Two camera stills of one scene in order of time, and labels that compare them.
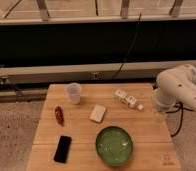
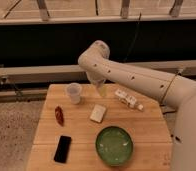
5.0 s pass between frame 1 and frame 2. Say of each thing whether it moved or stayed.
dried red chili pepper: stayed
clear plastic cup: stayed
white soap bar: stayed
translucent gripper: moved
